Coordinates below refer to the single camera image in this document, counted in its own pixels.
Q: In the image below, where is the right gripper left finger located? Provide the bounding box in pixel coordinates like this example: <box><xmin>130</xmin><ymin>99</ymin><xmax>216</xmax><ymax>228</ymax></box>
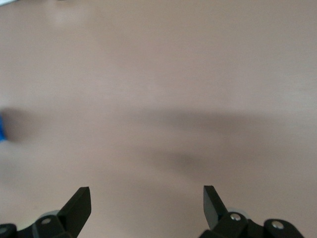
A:
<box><xmin>0</xmin><ymin>186</ymin><xmax>92</xmax><ymax>238</ymax></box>

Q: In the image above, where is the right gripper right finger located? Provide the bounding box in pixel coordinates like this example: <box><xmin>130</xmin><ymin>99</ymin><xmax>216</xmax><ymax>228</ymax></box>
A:
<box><xmin>198</xmin><ymin>185</ymin><xmax>306</xmax><ymax>238</ymax></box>

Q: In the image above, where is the blue microfibre towel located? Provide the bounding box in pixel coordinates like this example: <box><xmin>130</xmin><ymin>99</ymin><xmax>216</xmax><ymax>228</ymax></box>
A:
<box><xmin>0</xmin><ymin>111</ymin><xmax>7</xmax><ymax>143</ymax></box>

